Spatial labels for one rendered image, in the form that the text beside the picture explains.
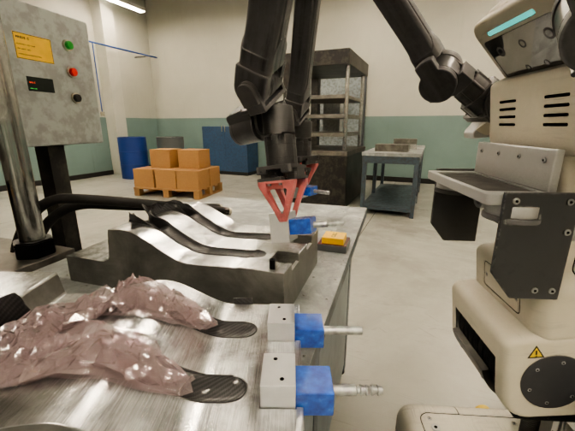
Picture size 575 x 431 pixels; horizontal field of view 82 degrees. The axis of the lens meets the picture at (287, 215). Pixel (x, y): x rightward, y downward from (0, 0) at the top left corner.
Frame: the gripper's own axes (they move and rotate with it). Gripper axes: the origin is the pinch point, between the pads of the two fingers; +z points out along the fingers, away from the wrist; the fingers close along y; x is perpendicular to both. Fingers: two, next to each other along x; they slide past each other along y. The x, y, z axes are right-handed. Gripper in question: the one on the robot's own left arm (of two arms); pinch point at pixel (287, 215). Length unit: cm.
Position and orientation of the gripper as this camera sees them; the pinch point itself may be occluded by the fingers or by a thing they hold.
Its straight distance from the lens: 61.0
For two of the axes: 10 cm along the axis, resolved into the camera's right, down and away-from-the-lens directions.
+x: 9.4, -0.6, -3.3
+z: 1.0, 9.9, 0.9
